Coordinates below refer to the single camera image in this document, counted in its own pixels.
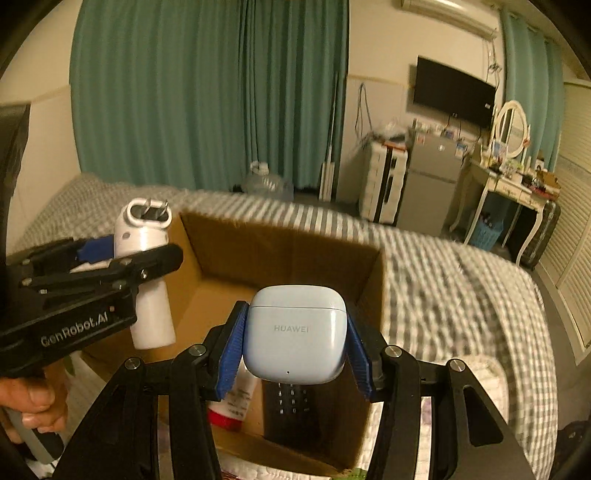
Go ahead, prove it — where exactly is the white bottle with loop lid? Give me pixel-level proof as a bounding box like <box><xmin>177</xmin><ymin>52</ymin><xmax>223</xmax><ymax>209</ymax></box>
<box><xmin>114</xmin><ymin>197</ymin><xmax>176</xmax><ymax>350</ymax></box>

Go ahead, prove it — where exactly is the white bottle red cap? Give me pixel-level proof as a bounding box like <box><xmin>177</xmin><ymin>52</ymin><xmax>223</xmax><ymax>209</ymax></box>
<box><xmin>208</xmin><ymin>360</ymin><xmax>262</xmax><ymax>433</ymax></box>

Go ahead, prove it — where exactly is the black remote control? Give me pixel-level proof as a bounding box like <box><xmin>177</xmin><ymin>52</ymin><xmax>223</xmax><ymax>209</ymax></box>
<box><xmin>262</xmin><ymin>381</ymin><xmax>321</xmax><ymax>450</ymax></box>

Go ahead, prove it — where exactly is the light blue earbuds case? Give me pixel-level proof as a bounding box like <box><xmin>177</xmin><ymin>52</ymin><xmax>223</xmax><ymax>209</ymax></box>
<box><xmin>243</xmin><ymin>285</ymin><xmax>348</xmax><ymax>385</ymax></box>

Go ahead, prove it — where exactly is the left hand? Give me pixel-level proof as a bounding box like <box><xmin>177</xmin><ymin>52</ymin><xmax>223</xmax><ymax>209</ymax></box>
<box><xmin>0</xmin><ymin>360</ymin><xmax>69</xmax><ymax>444</ymax></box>

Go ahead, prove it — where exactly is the grey checked bedsheet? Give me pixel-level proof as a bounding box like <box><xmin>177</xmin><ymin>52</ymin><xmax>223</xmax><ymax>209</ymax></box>
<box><xmin>14</xmin><ymin>174</ymin><xmax>558</xmax><ymax>479</ymax></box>

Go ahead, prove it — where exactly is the floral white quilt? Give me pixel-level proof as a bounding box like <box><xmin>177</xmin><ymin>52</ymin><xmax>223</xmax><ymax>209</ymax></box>
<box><xmin>64</xmin><ymin>353</ymin><xmax>509</xmax><ymax>480</ymax></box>

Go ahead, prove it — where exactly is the clear plastic water jug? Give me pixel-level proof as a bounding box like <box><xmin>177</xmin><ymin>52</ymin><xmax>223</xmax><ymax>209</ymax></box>
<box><xmin>242</xmin><ymin>161</ymin><xmax>294</xmax><ymax>202</ymax></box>

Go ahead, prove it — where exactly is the open cardboard box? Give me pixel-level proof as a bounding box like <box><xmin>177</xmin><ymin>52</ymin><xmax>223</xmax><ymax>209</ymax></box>
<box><xmin>81</xmin><ymin>209</ymin><xmax>387</xmax><ymax>477</ymax></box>

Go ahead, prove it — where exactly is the large green curtain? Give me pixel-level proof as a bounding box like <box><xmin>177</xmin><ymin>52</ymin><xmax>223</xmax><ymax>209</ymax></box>
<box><xmin>70</xmin><ymin>1</ymin><xmax>349</xmax><ymax>191</ymax></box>

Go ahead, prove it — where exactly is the white louvred wardrobe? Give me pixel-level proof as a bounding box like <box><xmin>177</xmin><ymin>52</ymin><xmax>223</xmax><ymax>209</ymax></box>
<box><xmin>536</xmin><ymin>80</ymin><xmax>590</xmax><ymax>364</ymax></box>

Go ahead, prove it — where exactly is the blue basket under table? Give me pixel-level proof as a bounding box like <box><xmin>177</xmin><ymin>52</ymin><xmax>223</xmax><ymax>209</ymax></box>
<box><xmin>469</xmin><ymin>217</ymin><xmax>504</xmax><ymax>251</ymax></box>

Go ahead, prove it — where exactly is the white suitcase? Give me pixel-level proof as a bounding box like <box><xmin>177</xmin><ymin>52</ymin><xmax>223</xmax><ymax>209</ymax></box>
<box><xmin>359</xmin><ymin>141</ymin><xmax>408</xmax><ymax>225</ymax></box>

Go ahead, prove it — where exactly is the white dressing table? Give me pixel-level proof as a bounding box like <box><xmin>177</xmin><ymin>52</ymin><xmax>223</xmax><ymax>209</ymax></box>
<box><xmin>448</xmin><ymin>158</ymin><xmax>562</xmax><ymax>267</ymax></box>

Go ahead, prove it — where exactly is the grey mini fridge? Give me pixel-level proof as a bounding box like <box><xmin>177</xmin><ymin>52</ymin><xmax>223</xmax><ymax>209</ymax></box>
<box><xmin>396</xmin><ymin>132</ymin><xmax>464</xmax><ymax>236</ymax></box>

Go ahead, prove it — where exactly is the oval white vanity mirror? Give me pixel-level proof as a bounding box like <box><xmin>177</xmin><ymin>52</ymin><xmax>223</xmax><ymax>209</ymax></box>
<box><xmin>491</xmin><ymin>100</ymin><xmax>531</xmax><ymax>159</ymax></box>

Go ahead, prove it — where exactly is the right green curtain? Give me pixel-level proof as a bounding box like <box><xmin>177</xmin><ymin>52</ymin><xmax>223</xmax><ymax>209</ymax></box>
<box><xmin>500</xmin><ymin>8</ymin><xmax>565</xmax><ymax>171</ymax></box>

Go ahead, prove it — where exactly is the white air conditioner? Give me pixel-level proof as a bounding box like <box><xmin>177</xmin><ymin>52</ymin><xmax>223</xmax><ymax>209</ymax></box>
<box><xmin>401</xmin><ymin>0</ymin><xmax>499</xmax><ymax>40</ymax></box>

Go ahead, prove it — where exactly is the wall mounted black television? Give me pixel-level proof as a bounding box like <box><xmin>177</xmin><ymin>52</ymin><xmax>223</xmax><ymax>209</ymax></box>
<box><xmin>414</xmin><ymin>56</ymin><xmax>496</xmax><ymax>129</ymax></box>

